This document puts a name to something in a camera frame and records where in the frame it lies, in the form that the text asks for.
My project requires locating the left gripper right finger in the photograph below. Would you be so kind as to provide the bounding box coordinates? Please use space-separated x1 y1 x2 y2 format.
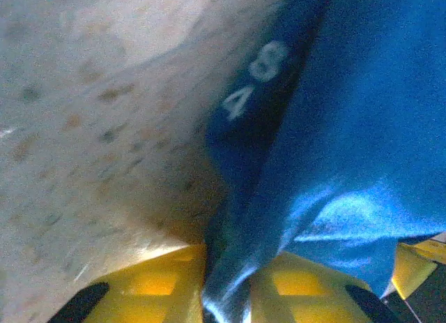
249 251 401 323

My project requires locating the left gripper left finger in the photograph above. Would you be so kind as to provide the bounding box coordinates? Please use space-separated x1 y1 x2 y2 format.
48 244 210 323

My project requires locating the blue t-shirt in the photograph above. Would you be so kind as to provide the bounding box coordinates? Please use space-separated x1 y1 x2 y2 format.
201 0 446 323

